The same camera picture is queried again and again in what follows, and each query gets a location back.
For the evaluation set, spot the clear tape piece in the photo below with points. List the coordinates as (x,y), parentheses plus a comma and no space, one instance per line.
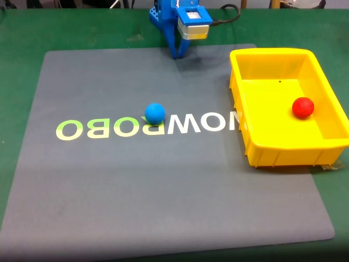
(334,165)

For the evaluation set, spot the blue ball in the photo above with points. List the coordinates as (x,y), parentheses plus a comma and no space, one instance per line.
(155,113)

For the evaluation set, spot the silver camera box blue mount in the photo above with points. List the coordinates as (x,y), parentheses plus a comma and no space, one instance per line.
(195,26)

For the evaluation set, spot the green table cover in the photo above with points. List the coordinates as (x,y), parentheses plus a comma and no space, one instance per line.
(272,27)

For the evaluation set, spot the yellow plastic bin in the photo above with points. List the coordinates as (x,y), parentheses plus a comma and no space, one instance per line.
(272,122)

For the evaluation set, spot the wooden chair leg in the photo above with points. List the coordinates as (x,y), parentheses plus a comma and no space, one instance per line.
(275,3)
(243,3)

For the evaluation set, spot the red ball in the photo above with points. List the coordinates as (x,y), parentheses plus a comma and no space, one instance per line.
(303,107)

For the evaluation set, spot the grey printed mat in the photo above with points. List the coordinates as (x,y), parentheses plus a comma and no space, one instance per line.
(163,191)

